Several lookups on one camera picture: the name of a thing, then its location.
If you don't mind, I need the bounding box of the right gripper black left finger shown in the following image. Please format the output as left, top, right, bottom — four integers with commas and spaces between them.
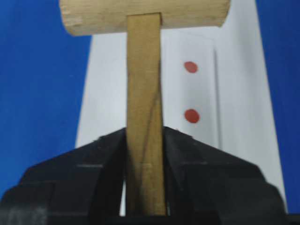
0, 129, 126, 225

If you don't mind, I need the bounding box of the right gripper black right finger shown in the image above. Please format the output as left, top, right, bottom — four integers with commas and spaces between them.
164, 127, 300, 225

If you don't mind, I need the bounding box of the wooden mallet hammer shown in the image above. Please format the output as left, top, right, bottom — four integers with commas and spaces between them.
59, 0, 230, 216

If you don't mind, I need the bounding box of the white foam board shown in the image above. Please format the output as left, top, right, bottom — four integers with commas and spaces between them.
75, 0, 285, 197

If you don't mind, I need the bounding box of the white raised target strip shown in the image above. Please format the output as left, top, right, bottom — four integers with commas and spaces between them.
162, 30, 220, 148

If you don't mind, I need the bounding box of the blue table cloth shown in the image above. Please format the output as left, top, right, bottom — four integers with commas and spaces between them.
0, 0, 300, 214

